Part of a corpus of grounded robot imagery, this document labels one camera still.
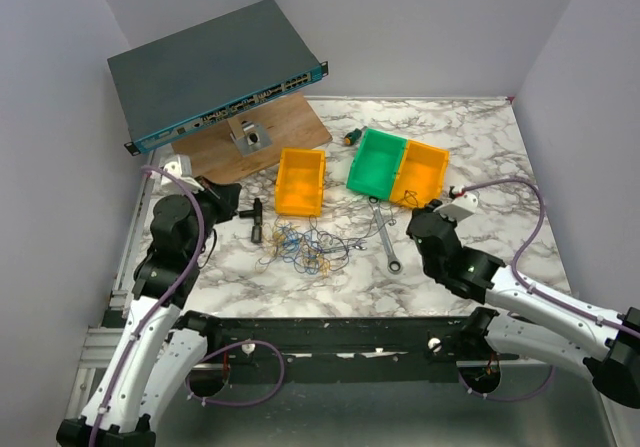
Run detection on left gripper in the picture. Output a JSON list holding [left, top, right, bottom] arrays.
[[179, 175, 242, 260]]

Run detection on purple wire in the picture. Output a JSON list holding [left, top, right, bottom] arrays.
[[359, 189, 424, 243]]

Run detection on blue yellow wires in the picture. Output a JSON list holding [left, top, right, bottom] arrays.
[[254, 214, 369, 278]]

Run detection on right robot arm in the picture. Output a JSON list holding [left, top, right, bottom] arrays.
[[406, 206, 639, 409]]

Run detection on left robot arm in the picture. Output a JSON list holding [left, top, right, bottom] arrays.
[[56, 177, 241, 446]]

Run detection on black T-shaped socket tool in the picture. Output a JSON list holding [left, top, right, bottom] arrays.
[[238, 198, 263, 244]]

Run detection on ratcheting combination wrench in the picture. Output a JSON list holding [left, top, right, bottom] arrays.
[[368, 196, 403, 275]]

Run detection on right yellow plastic bin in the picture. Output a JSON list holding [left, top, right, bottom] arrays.
[[389, 140, 449, 209]]

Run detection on yellow plastic bin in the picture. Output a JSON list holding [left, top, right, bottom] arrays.
[[275, 148, 326, 217], [389, 140, 449, 209]]

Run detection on left yellow plastic bin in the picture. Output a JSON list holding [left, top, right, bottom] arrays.
[[275, 148, 326, 217]]

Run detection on green plastic bin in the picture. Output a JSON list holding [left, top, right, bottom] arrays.
[[346, 129, 407, 200]]

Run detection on plywood board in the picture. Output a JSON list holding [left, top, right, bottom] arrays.
[[172, 93, 332, 184]]

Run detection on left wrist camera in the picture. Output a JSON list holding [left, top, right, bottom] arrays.
[[159, 154, 193, 193]]

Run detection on metal bracket stand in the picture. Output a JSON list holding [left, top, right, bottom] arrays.
[[228, 118, 272, 157]]

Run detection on grey network switch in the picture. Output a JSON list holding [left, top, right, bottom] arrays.
[[108, 0, 329, 156]]

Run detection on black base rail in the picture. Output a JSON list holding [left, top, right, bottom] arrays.
[[179, 307, 497, 395]]

